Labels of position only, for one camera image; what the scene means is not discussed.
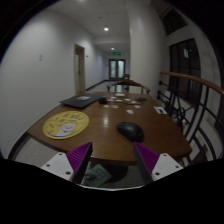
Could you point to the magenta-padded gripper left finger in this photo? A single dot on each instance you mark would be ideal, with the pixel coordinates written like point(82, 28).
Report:
point(79, 156)

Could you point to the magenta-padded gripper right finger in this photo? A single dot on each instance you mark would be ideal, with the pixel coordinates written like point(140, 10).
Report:
point(148, 156)

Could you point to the black computer mouse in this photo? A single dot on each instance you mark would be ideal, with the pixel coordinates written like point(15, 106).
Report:
point(130, 130)

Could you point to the round yellow printed mouse pad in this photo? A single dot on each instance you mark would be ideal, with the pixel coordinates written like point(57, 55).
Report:
point(66, 125)

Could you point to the white card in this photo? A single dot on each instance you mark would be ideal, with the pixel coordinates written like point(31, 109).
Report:
point(160, 110)

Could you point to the small white piece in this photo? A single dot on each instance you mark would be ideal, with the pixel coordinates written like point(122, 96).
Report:
point(137, 106)
point(130, 111)

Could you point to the flat black folder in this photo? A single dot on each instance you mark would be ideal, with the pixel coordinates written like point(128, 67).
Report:
point(81, 100)

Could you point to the small tan piece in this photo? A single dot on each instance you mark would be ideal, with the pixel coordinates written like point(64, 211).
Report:
point(115, 106)
point(106, 106)

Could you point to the small black box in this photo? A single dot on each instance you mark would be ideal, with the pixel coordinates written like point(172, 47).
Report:
point(102, 100)

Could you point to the flat white box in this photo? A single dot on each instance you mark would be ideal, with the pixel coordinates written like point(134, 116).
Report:
point(120, 95)

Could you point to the wooden armchair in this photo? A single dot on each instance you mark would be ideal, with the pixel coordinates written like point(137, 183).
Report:
point(128, 82)
point(126, 77)

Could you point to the side doorway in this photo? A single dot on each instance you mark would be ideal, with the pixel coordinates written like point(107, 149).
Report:
point(79, 70)

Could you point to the wooden-topped black metal railing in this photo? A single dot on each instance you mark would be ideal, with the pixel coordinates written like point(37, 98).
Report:
point(186, 77)

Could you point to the glass double door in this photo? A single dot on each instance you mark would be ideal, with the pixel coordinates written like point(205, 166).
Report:
point(117, 69)

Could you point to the large dark window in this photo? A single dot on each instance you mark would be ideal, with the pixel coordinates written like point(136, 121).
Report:
point(185, 70)

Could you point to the green exit sign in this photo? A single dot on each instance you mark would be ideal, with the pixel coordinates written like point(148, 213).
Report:
point(116, 53)

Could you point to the ceiling lights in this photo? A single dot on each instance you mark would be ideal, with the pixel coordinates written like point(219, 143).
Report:
point(106, 29)

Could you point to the small dark upper window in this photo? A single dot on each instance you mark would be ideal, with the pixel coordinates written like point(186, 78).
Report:
point(173, 20)

